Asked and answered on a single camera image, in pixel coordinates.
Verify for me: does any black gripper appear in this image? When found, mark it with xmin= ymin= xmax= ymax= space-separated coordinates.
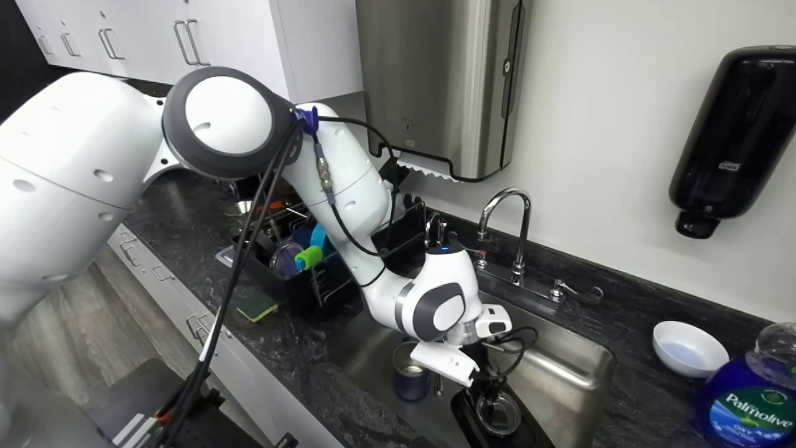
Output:
xmin=461 ymin=333 xmax=511 ymax=394

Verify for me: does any stainless steel sink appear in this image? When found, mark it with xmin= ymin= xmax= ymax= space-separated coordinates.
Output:
xmin=329 ymin=278 xmax=619 ymax=448

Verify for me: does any blue steel mug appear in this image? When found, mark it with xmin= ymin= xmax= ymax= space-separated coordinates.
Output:
xmin=389 ymin=338 xmax=435 ymax=405

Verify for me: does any black sink faucet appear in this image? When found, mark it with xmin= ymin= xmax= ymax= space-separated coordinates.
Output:
xmin=475 ymin=187 xmax=536 ymax=292

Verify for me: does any black rectangular tray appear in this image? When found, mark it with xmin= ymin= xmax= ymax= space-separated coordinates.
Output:
xmin=447 ymin=385 xmax=549 ymax=448

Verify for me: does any chrome faucet lever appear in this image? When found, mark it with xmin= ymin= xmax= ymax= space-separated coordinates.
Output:
xmin=537 ymin=276 xmax=606 ymax=308

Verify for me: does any black dish rack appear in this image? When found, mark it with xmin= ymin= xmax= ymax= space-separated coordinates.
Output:
xmin=233 ymin=192 xmax=430 ymax=324

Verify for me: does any small white bowl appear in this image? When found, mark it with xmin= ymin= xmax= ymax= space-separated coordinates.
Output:
xmin=650 ymin=319 xmax=733 ymax=380

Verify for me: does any green bottle cap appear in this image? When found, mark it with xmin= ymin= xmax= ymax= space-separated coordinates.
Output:
xmin=292 ymin=241 xmax=330 ymax=276

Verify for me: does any blue plastic bowl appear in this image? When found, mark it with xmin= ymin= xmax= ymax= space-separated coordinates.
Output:
xmin=307 ymin=221 xmax=337 ymax=253

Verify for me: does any green yellow sponge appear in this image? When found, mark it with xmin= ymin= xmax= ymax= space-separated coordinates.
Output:
xmin=231 ymin=285 xmax=284 ymax=326

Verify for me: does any white base cabinet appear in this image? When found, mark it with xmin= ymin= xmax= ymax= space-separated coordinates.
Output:
xmin=109 ymin=221 xmax=352 ymax=448

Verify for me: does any blue dish soap bottle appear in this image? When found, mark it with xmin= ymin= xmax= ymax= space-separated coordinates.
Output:
xmin=691 ymin=319 xmax=796 ymax=448

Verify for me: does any stainless paper towel dispenser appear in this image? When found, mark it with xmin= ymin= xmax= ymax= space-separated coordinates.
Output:
xmin=354 ymin=0 xmax=531 ymax=184

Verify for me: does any black soap dispenser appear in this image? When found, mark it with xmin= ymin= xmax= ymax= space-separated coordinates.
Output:
xmin=667 ymin=46 xmax=796 ymax=241

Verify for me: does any black perforated table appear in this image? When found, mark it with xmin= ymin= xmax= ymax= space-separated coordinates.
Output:
xmin=84 ymin=354 xmax=261 ymax=448

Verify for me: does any white upper cabinet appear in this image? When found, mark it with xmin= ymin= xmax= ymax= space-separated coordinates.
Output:
xmin=12 ymin=0 xmax=366 ymax=107

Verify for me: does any thin black camera cable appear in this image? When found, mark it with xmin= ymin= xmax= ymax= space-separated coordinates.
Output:
xmin=483 ymin=324 xmax=542 ymax=394

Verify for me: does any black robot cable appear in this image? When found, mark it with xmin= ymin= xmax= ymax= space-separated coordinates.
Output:
xmin=156 ymin=104 xmax=417 ymax=448

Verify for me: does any blue cable clamp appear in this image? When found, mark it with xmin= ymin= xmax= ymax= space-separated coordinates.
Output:
xmin=294 ymin=104 xmax=324 ymax=136

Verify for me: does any orange handled tool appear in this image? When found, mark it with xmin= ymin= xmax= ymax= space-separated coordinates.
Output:
xmin=123 ymin=388 xmax=208 ymax=448

